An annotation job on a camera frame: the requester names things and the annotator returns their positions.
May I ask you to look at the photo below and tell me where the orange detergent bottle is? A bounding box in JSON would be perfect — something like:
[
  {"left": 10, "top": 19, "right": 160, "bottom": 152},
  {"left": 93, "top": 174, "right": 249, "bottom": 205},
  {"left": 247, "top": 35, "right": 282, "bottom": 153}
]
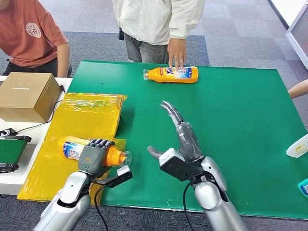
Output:
[
  {"left": 143, "top": 66, "right": 199, "bottom": 84},
  {"left": 58, "top": 136, "right": 133, "bottom": 167}
]

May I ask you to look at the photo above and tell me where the white-jacket person's left hand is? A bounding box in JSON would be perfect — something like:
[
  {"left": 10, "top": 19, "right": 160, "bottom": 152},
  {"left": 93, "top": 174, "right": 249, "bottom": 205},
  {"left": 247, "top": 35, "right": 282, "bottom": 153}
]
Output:
[{"left": 167, "top": 37, "right": 186, "bottom": 71}]

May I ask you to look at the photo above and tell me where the white side table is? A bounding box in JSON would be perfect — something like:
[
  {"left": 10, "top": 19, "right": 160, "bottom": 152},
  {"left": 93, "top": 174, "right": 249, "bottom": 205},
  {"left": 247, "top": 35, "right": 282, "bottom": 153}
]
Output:
[{"left": 0, "top": 75, "right": 73, "bottom": 196}]

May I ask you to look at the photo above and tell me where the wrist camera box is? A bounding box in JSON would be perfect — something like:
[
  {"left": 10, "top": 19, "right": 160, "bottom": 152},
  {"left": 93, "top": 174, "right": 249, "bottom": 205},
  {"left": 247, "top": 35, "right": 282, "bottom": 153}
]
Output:
[
  {"left": 96, "top": 165, "right": 134, "bottom": 189},
  {"left": 159, "top": 148, "right": 205, "bottom": 183}
]

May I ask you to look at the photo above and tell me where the small green belt conveyor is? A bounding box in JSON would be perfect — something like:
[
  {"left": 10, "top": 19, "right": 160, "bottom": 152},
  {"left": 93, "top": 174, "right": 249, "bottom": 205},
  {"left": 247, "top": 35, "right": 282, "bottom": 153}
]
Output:
[{"left": 0, "top": 135, "right": 32, "bottom": 174}]

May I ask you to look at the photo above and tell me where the brown cardboard box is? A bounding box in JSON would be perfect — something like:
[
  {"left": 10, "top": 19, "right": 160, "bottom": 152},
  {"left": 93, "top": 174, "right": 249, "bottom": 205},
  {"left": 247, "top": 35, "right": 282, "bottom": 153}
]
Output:
[{"left": 0, "top": 72, "right": 63, "bottom": 123}]

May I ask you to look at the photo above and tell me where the thin black table cable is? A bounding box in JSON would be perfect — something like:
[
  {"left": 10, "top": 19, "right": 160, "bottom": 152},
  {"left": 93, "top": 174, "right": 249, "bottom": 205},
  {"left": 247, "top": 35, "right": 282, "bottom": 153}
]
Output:
[{"left": 11, "top": 84, "right": 66, "bottom": 135}]

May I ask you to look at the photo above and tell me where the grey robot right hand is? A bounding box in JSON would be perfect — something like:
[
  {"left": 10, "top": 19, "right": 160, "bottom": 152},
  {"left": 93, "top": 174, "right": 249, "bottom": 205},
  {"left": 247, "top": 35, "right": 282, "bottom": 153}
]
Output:
[{"left": 146, "top": 100, "right": 202, "bottom": 164}]

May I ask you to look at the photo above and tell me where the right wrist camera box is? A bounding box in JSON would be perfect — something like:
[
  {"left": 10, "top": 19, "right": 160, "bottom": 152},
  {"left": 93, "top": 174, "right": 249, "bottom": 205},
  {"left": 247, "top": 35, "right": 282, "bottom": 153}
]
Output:
[{"left": 159, "top": 148, "right": 205, "bottom": 183}]

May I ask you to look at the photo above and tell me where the person in orange shirt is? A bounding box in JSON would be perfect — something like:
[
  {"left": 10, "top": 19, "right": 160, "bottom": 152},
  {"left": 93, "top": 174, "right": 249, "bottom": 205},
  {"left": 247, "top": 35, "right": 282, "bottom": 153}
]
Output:
[{"left": 0, "top": 0, "right": 72, "bottom": 78}]

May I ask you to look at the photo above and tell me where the white plastic bottle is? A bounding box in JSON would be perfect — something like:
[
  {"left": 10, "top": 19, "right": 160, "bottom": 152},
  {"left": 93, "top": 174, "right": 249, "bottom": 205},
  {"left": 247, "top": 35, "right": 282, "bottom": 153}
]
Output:
[{"left": 286, "top": 134, "right": 308, "bottom": 159}]

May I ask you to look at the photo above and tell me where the small black device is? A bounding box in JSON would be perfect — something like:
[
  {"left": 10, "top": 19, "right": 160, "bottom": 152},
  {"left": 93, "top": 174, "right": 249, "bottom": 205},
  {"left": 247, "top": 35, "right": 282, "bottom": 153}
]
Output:
[{"left": 0, "top": 128, "right": 17, "bottom": 138}]

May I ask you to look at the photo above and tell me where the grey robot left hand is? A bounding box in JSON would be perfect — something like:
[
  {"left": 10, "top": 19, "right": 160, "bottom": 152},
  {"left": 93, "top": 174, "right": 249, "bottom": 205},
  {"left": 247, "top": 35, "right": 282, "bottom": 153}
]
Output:
[{"left": 77, "top": 139, "right": 116, "bottom": 178}]

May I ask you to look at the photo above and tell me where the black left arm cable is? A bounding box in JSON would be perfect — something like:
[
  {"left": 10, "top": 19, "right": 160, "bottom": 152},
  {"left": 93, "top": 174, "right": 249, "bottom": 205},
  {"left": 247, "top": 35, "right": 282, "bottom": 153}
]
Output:
[{"left": 94, "top": 184, "right": 110, "bottom": 231}]

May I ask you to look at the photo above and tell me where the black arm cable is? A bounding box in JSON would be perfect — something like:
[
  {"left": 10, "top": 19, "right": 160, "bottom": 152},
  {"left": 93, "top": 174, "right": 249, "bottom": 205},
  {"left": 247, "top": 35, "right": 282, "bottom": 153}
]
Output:
[
  {"left": 94, "top": 184, "right": 110, "bottom": 231},
  {"left": 183, "top": 181, "right": 195, "bottom": 231}
]

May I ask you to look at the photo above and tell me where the teal plastic object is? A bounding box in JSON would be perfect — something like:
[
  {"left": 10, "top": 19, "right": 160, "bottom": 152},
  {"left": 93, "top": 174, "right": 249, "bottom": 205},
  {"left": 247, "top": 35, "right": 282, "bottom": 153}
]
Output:
[{"left": 298, "top": 178, "right": 308, "bottom": 199}]

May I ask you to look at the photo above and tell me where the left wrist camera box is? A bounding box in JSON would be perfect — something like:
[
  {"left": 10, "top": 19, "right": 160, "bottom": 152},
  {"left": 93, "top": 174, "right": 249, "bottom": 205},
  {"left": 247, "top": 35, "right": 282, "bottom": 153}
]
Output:
[{"left": 96, "top": 165, "right": 134, "bottom": 189}]

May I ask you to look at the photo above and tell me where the green table mat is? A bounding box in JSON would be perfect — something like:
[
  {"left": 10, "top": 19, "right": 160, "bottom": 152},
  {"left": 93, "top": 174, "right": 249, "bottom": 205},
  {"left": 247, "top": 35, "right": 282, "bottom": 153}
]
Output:
[{"left": 68, "top": 60, "right": 308, "bottom": 220}]

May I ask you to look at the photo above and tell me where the yellow plastic bag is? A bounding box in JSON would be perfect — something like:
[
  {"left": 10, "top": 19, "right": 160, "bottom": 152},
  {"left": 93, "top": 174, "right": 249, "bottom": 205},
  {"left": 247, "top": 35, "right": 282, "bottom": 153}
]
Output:
[{"left": 17, "top": 92, "right": 128, "bottom": 205}]

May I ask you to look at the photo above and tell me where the person in white jacket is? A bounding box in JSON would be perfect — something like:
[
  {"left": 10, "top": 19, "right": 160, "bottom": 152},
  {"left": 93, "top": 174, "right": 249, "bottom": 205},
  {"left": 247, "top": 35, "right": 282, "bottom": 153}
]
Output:
[{"left": 112, "top": 0, "right": 206, "bottom": 64}]

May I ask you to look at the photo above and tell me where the white framed grey panel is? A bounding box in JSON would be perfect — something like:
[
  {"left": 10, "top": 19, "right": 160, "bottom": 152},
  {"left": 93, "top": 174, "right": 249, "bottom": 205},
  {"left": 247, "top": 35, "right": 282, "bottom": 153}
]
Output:
[{"left": 285, "top": 2, "right": 308, "bottom": 70}]

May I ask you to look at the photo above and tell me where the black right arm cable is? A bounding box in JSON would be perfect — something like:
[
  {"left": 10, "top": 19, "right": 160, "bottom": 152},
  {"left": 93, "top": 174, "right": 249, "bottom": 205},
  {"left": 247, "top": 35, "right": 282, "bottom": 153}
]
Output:
[{"left": 183, "top": 181, "right": 195, "bottom": 231}]

